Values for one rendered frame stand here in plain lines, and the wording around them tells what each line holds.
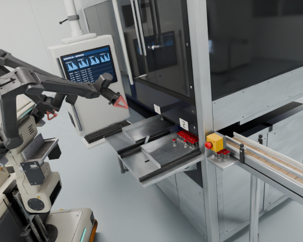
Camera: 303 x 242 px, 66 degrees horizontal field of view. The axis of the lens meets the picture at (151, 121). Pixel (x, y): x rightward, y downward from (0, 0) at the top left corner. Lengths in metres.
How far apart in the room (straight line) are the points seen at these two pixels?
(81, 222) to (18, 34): 5.12
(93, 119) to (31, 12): 4.69
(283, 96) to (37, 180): 1.57
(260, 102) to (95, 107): 1.28
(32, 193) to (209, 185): 1.07
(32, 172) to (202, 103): 1.00
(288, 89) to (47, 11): 5.68
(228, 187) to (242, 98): 0.60
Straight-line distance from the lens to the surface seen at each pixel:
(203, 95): 1.22
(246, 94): 1.45
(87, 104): 2.03
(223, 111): 1.35
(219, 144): 1.28
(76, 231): 2.04
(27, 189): 1.63
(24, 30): 6.47
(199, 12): 1.15
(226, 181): 1.63
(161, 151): 1.48
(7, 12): 6.48
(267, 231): 2.21
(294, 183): 1.19
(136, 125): 1.84
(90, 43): 1.98
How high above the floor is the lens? 1.68
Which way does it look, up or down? 25 degrees down
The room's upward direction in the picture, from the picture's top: 10 degrees counter-clockwise
